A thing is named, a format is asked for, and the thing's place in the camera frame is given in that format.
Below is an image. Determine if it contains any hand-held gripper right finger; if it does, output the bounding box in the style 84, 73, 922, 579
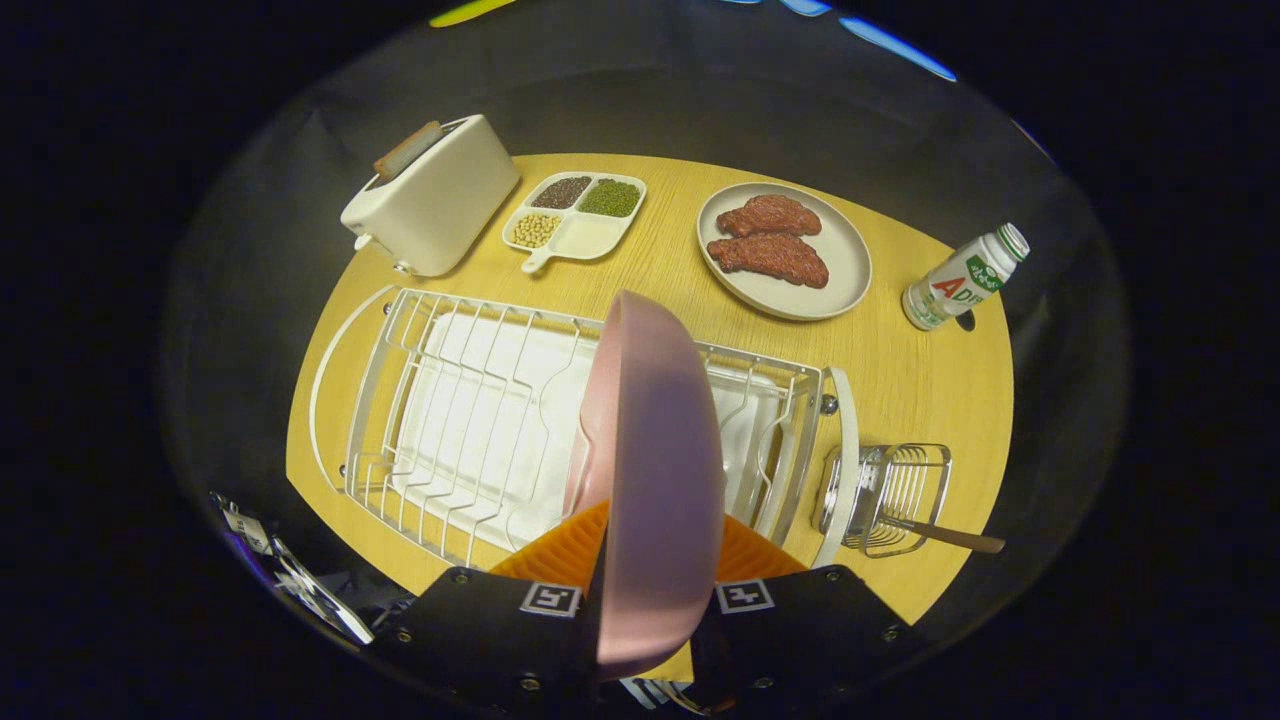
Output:
690, 513, 929, 716

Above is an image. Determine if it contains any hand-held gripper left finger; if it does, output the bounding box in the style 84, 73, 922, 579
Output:
372, 498, 613, 719

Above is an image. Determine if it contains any metal wire basket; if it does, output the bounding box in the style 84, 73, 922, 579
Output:
815, 443, 953, 559

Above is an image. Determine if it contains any white wire dish rack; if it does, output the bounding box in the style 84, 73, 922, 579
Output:
308, 285, 861, 571

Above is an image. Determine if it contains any wooden-handled spoon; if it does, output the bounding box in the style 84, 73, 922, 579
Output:
880, 515, 1007, 555

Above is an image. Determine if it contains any pink plate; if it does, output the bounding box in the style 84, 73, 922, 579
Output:
563, 289, 726, 683

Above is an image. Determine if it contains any beige round dish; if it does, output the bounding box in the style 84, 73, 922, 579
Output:
696, 182, 873, 322

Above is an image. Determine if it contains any white printed mug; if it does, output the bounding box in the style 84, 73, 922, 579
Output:
213, 493, 276, 557

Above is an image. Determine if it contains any brown meat slice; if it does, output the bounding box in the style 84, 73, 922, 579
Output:
716, 194, 823, 239
707, 233, 830, 290

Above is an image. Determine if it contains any white bottle with green label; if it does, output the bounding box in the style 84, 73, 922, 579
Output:
901, 222, 1031, 332

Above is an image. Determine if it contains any pile of yellow soybeans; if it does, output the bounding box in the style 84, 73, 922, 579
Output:
511, 212, 562, 249

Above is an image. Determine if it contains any white divided tray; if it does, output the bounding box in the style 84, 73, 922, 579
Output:
501, 171, 648, 275

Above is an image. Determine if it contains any white toaster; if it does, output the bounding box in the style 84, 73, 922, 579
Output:
340, 114, 521, 278

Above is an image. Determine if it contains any pile of dark beans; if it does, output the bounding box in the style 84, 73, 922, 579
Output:
531, 177, 593, 210

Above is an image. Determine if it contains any pile of green beans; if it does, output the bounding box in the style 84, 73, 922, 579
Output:
578, 179, 642, 218

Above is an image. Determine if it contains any bread slice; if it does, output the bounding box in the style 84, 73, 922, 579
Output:
373, 121, 444, 181

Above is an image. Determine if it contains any black backdrop cloth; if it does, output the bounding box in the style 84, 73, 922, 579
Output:
160, 0, 1131, 661

